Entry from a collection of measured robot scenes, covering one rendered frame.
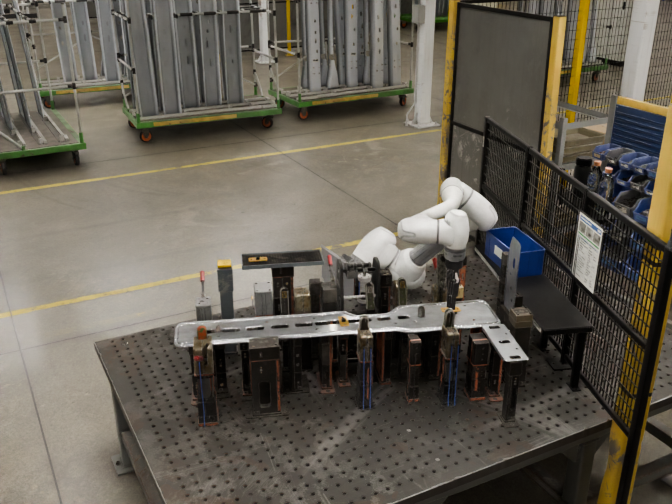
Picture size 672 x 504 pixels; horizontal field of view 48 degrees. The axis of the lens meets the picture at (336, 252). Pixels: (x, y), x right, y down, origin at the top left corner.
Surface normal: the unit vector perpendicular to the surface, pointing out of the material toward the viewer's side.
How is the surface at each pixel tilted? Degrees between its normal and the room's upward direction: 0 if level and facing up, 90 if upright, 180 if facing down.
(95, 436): 0
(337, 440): 0
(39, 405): 0
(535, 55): 90
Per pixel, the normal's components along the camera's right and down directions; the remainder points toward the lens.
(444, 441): 0.00, -0.91
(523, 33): -0.89, 0.16
